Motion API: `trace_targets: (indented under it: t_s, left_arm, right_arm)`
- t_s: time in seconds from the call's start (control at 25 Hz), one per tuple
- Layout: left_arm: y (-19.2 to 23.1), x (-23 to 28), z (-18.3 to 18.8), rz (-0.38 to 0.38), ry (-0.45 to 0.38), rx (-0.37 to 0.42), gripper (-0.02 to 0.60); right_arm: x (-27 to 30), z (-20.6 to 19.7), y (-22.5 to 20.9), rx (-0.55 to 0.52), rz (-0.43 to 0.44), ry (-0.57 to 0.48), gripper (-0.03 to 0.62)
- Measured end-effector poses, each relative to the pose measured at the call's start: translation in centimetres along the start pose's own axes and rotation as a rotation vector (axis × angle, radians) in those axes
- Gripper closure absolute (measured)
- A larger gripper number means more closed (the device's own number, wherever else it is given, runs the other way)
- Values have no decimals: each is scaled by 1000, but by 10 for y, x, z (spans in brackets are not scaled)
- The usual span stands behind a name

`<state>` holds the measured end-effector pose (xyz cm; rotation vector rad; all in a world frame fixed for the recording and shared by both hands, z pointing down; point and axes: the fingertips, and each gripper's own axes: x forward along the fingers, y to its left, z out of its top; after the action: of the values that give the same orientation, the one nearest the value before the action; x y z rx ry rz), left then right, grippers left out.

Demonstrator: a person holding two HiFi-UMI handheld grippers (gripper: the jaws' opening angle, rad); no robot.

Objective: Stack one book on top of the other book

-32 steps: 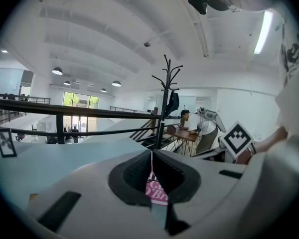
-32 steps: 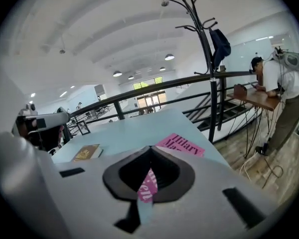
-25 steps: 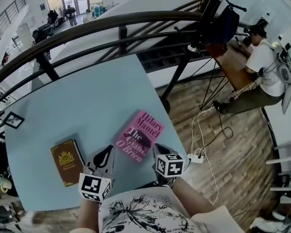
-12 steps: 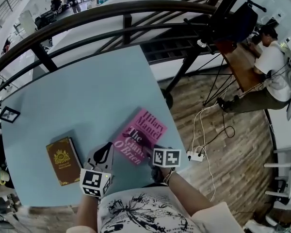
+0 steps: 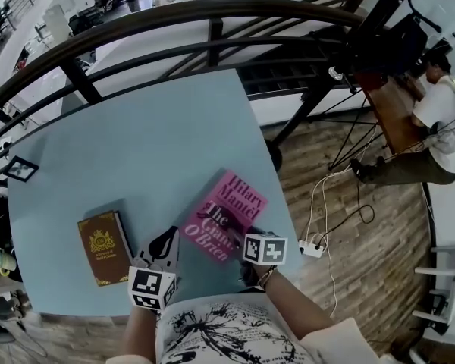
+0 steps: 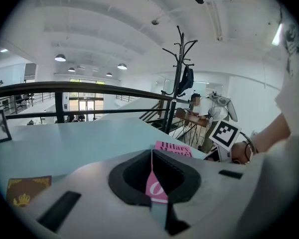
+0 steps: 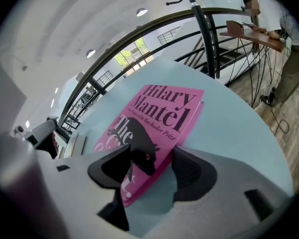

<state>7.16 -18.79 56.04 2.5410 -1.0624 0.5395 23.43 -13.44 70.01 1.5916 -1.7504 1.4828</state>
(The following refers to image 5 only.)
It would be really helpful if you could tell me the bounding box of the white power strip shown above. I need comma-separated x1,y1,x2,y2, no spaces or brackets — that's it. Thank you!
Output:
297,239,325,259

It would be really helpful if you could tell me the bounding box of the white cable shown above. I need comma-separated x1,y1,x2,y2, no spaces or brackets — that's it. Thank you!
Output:
306,123,380,310

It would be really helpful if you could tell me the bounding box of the black picture frame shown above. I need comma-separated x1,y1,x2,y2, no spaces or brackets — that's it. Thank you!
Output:
3,155,40,183

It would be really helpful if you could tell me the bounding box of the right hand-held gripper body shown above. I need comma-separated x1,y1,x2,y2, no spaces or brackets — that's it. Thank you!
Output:
227,225,289,267

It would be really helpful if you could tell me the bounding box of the pink book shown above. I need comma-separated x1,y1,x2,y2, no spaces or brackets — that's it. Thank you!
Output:
179,168,270,263

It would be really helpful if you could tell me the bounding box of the gold bracelet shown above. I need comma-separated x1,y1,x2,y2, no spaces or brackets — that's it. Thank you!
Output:
257,265,278,290

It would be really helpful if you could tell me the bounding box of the person's left forearm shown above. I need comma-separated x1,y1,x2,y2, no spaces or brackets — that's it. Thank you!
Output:
122,304,165,364

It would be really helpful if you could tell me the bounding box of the brown wooden desk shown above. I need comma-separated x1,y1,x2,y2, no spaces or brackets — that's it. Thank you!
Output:
354,71,428,155

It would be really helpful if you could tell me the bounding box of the person's right forearm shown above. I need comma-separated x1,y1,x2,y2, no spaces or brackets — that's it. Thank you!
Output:
249,265,337,343

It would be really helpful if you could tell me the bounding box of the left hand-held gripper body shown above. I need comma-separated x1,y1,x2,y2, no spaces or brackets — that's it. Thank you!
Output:
127,224,181,312

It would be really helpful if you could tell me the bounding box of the brown book with gold print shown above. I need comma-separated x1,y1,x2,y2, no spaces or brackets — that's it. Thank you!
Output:
77,210,134,288

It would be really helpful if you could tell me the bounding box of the black cable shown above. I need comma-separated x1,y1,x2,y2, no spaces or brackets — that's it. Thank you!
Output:
313,180,376,250

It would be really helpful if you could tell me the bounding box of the white stool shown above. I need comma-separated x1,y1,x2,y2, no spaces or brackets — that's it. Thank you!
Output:
412,243,455,335

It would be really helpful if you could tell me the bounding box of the potted plant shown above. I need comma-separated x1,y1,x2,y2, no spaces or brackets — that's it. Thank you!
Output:
0,206,24,282

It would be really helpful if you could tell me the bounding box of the white shirt with black print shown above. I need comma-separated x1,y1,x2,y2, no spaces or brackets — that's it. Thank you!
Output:
154,293,373,364

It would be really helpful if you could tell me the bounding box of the black railing with wooden handrail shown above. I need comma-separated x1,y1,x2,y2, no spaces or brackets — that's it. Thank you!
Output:
0,0,367,189

